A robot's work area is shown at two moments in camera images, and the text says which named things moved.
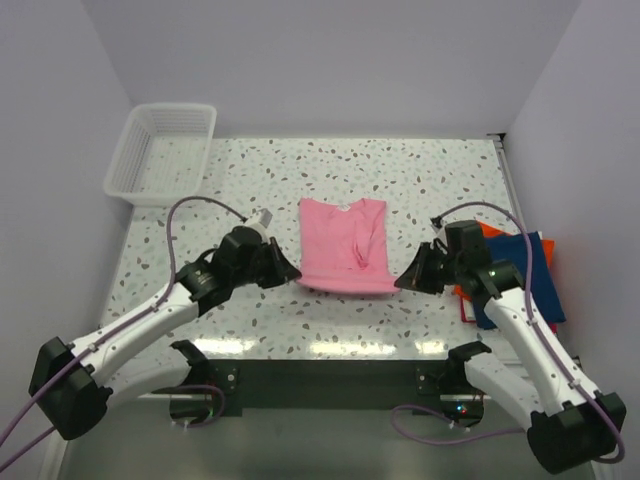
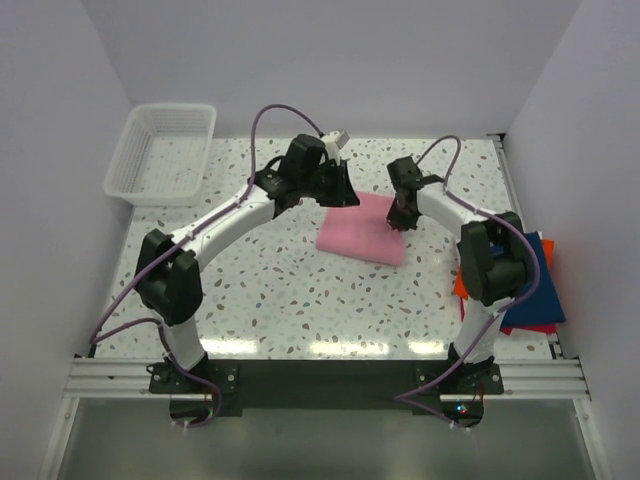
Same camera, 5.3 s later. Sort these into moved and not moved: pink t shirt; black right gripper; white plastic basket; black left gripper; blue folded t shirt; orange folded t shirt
Moved: black left gripper; black right gripper; pink t shirt
Not moved: white plastic basket; blue folded t shirt; orange folded t shirt
